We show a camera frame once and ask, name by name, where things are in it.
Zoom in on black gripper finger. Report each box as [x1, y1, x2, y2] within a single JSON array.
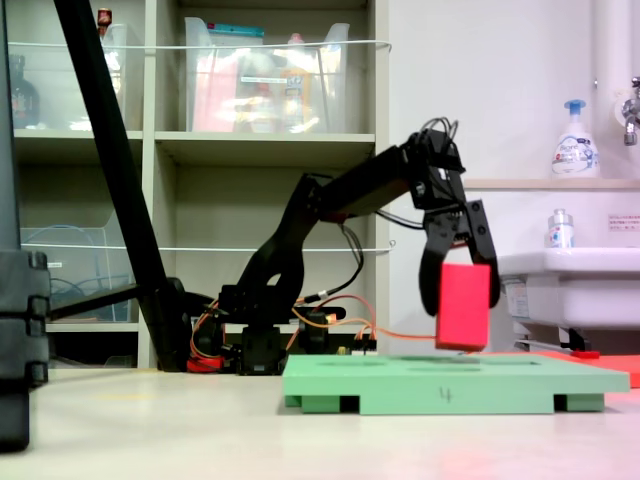
[[463, 199, 502, 309], [418, 234, 455, 317]]

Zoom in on red square block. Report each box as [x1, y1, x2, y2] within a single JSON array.
[[434, 262, 492, 351]]

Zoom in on small clear sanitizer bottle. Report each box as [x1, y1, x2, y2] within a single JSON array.
[[544, 208, 575, 250]]

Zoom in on white sink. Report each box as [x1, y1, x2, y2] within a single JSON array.
[[494, 247, 640, 351]]

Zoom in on green board with holes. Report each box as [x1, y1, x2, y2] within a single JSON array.
[[282, 353, 631, 416]]

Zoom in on white foam soap pump bottle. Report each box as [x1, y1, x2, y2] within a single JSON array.
[[549, 98, 601, 180]]

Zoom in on black table clamp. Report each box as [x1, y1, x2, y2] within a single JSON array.
[[298, 305, 347, 357]]

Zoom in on orange labelled bottle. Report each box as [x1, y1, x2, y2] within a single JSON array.
[[279, 32, 314, 132]]

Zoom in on beige shelf unit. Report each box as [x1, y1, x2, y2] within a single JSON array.
[[0, 0, 391, 369]]

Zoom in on large clear plastic bin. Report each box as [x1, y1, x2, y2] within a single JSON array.
[[183, 17, 351, 134]]

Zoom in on pink folder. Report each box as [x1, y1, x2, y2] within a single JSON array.
[[192, 54, 239, 132]]

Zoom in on black tripod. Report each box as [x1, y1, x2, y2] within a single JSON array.
[[47, 0, 226, 374]]

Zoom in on bottle with red cap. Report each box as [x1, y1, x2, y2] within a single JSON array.
[[97, 7, 124, 96]]

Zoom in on clear bin holding bottles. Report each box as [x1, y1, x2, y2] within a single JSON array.
[[7, 22, 129, 131]]

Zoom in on notched black stack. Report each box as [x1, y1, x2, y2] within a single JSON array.
[[0, 249, 51, 454]]

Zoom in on dark glass bottle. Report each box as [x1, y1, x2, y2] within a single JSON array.
[[8, 54, 41, 130]]

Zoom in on long orange cable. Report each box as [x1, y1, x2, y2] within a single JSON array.
[[289, 294, 476, 356]]

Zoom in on red printed wall sign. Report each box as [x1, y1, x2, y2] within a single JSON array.
[[607, 213, 640, 232]]

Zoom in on red and orange wire loops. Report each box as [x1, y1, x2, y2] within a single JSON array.
[[187, 299, 226, 374]]

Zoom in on clear bin with blue cables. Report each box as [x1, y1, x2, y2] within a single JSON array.
[[19, 209, 139, 324]]

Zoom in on dark grey post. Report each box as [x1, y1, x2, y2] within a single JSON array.
[[0, 0, 22, 251]]

